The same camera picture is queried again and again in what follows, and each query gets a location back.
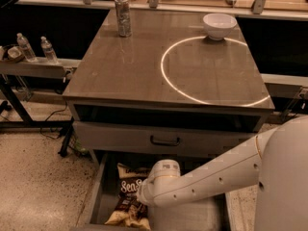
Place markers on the brown sea salt chip bag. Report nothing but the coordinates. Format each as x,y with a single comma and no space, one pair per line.
129,212

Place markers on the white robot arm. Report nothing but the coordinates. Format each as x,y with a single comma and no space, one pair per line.
276,161

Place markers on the grey drawer cabinet counter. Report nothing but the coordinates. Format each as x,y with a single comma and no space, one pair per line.
169,74

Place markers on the open middle drawer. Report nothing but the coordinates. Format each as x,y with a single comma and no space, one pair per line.
209,214

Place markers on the white ceramic bowl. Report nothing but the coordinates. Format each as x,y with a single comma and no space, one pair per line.
218,25

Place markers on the tall silver drink can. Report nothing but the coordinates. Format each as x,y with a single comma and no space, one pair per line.
122,10

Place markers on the right clear water bottle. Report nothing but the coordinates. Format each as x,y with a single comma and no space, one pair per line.
48,50

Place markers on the clear water bottle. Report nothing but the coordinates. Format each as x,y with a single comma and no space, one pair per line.
26,48
48,50

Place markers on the grey side shelf table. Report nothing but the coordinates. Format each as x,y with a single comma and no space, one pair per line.
39,69

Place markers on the left clear water bottle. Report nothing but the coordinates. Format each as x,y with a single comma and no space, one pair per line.
26,48

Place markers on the small brown basket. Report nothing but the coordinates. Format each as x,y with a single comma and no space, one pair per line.
11,54

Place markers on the closed top drawer with handle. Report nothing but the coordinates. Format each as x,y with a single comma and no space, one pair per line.
156,140

